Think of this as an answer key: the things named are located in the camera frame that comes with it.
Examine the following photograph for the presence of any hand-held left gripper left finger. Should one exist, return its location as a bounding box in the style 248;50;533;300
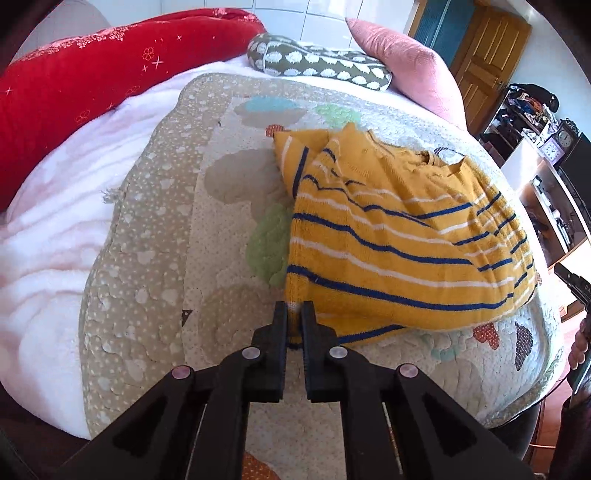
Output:
55;301;289;480

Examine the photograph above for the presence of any patterned quilt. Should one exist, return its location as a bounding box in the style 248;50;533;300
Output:
78;73;568;480

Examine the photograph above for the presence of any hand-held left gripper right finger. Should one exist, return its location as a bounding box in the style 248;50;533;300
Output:
301;300;536;480

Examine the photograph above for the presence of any ornate dark clock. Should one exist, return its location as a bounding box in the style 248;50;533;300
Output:
551;119;581;155

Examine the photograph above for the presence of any dark brown bed frame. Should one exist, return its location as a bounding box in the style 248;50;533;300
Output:
0;392;93;480

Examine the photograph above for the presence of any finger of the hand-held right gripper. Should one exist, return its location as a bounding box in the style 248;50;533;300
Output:
553;263;583;296

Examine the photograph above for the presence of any olive bolster pillow white print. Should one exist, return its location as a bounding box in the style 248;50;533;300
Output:
246;33;393;92

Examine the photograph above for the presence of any white open cabinet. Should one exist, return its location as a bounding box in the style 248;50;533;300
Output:
500;137;591;280

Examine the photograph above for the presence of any red printed duvet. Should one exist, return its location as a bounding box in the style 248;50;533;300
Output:
0;8;267;212

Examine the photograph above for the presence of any person's right hand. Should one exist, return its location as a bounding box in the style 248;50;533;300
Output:
567;318;591;373

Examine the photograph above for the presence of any black monitor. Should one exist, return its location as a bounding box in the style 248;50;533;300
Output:
558;133;591;224

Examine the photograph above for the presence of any cluttered dark rack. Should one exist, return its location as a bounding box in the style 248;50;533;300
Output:
479;83;561;158

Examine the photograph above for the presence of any pink corduroy pillow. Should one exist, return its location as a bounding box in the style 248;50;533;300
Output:
345;17;465;129

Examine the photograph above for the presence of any teal glass door panel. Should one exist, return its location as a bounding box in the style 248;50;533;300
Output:
409;0;477;71

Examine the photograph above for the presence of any yellow striped sweater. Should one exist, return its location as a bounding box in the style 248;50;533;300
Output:
272;122;539;348

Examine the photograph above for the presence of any pale padded headboard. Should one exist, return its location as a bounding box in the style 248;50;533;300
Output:
13;0;112;62

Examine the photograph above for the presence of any white fleece blanket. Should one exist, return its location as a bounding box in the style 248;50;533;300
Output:
0;55;247;440

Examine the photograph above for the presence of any wooden panel door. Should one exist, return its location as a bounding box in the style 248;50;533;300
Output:
449;4;533;138

